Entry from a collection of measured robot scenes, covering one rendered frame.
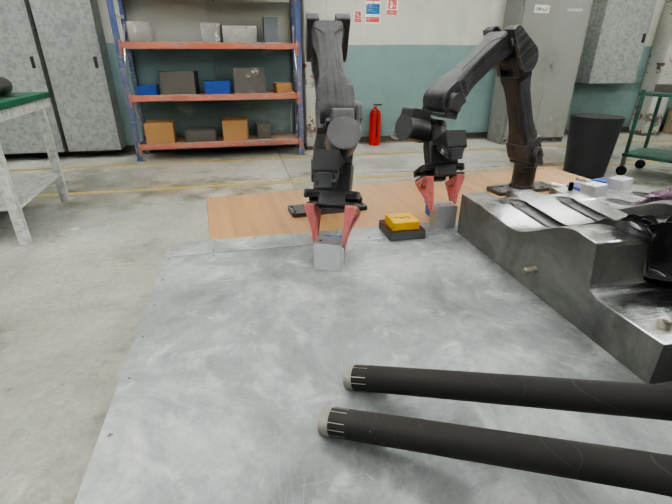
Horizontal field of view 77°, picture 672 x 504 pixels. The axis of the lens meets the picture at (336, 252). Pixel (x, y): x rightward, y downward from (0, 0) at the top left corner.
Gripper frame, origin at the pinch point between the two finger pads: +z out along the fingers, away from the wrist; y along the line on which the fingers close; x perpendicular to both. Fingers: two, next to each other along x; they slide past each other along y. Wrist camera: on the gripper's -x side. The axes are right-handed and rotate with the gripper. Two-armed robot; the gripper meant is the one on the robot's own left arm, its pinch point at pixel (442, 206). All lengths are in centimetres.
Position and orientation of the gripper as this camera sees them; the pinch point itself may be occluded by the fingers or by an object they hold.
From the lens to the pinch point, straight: 101.0
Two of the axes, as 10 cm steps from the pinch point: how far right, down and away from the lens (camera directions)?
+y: 9.8, -0.7, 1.6
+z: 0.8, 9.9, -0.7
